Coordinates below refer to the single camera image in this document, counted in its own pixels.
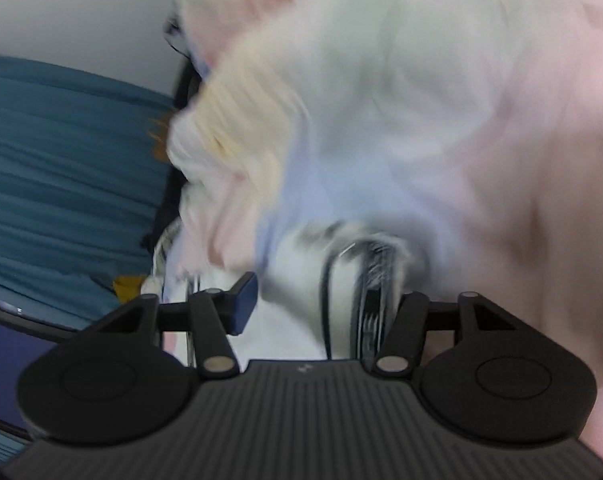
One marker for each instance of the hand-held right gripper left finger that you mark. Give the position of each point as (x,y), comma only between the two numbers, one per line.
(245,301)

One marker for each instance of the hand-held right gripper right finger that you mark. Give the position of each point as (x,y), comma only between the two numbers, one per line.
(412,313)

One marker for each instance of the pastel tie-dye garment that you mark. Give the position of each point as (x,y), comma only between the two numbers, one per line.
(391,125)

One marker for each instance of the white striped cloth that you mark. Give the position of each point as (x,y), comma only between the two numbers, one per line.
(301,310)

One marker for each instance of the yellow small object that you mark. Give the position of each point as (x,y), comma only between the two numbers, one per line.
(127,287)

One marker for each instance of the blue bed sheet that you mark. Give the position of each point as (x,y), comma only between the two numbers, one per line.
(66,185)

